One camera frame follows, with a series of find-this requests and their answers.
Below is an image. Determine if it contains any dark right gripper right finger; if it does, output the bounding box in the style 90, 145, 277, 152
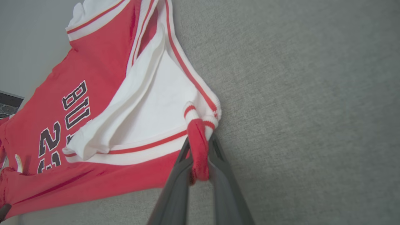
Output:
207, 133, 255, 225

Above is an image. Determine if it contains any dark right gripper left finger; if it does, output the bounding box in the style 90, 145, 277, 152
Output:
147, 137, 194, 225

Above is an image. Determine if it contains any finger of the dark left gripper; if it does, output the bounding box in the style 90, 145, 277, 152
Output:
0, 204, 12, 222

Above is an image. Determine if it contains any red white basketball jersey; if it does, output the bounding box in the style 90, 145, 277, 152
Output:
0, 0, 222, 219

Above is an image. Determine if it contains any grey fabric sofa seat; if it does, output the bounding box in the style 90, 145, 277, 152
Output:
0, 0, 400, 225

